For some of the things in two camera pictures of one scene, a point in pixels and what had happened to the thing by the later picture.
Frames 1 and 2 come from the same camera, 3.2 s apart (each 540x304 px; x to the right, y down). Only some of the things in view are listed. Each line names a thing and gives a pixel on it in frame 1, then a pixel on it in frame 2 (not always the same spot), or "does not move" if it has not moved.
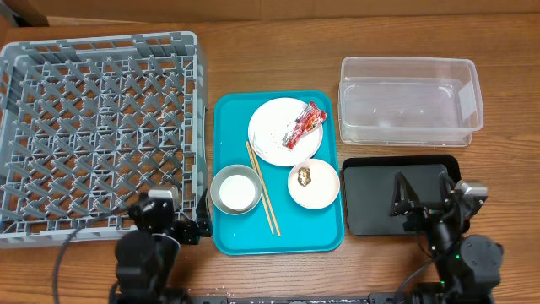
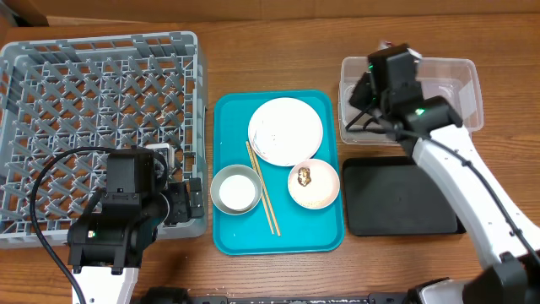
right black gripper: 407,203 → 357,95
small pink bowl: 322,189 does not move
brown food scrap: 304,176 does not move
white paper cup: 237,192 does not move
